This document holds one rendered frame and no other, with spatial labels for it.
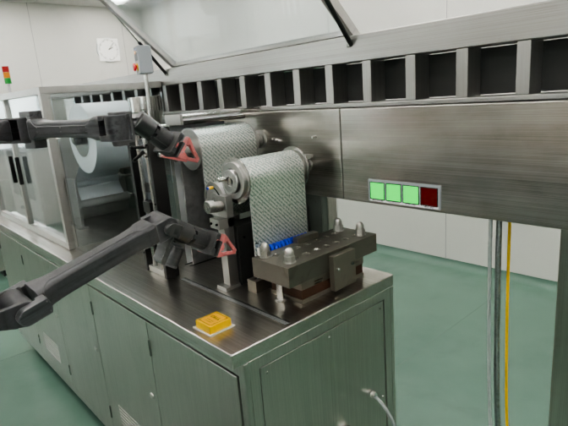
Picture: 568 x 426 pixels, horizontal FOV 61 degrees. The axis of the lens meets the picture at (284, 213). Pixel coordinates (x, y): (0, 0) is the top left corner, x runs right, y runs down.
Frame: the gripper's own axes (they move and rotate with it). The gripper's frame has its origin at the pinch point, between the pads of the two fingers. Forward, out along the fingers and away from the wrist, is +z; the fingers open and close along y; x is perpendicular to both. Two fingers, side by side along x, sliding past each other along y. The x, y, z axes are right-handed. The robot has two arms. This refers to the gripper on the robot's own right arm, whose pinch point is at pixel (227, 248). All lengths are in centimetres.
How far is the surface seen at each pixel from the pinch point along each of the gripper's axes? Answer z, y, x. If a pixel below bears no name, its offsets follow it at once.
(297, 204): 21.0, 0.4, 21.7
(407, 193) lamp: 29, 35, 32
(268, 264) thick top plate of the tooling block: 6.8, 11.6, -0.4
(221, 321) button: -3.9, 13.0, -19.1
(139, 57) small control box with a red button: -23, -58, 57
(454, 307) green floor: 231, -39, 19
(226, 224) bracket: 2.0, -7.0, 7.5
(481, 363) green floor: 186, 6, -10
